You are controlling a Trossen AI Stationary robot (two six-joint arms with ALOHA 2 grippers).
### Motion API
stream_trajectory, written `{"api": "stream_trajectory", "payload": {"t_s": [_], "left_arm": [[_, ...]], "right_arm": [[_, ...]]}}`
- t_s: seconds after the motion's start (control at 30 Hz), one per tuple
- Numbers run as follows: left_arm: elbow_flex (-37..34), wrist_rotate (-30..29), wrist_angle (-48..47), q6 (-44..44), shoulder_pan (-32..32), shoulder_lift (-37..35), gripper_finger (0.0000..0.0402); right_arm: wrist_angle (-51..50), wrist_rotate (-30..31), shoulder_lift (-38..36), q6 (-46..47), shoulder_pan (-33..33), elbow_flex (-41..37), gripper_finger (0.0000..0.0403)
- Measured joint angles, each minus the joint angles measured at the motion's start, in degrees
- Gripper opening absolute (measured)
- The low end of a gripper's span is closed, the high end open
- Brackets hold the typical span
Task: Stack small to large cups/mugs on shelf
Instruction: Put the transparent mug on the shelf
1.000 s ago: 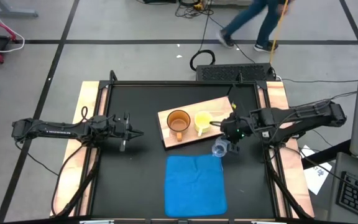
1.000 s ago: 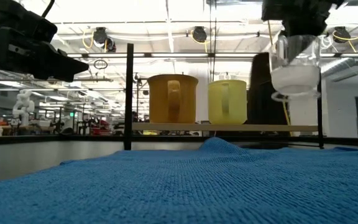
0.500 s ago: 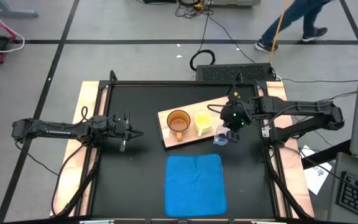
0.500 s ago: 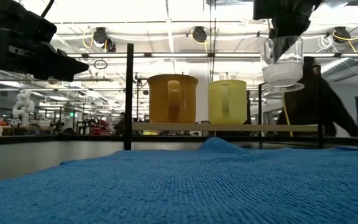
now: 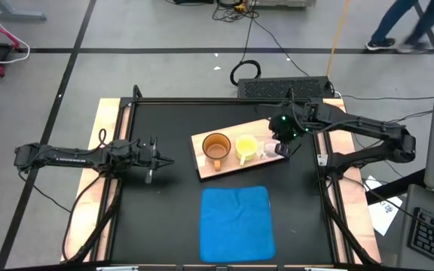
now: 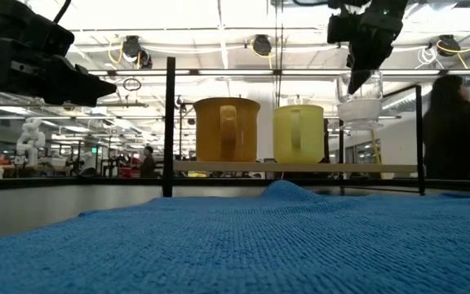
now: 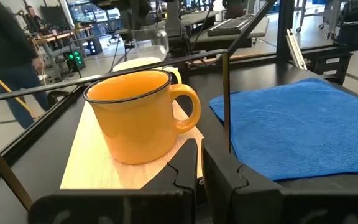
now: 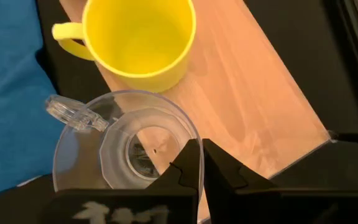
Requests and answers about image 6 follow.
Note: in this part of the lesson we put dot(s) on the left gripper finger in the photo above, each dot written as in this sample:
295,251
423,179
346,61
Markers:
80,87

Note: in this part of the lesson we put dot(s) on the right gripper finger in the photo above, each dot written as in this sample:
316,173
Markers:
367,57

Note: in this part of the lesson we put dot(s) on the clear glass mug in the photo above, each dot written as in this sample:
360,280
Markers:
361,112

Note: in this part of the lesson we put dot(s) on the pale yellow-green mug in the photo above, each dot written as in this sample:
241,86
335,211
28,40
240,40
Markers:
312,134

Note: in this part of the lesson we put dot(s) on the orange speckled mug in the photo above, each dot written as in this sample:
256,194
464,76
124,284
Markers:
206,130

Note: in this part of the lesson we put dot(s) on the white robot figure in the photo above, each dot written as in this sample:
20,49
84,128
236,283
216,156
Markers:
31,141

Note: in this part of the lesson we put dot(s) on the red tool cart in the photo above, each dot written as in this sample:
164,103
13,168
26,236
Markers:
128,169

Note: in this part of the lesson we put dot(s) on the person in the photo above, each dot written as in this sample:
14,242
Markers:
148,163
455,139

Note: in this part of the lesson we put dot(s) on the blue microfibre cloth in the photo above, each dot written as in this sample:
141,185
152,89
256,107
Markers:
235,245

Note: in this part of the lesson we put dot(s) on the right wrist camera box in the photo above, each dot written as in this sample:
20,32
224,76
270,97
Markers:
341,29

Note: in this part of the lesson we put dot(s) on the black metal shelf frame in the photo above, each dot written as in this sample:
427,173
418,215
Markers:
169,122

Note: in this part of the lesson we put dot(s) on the black aluminium rig frame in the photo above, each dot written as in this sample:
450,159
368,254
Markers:
55,183

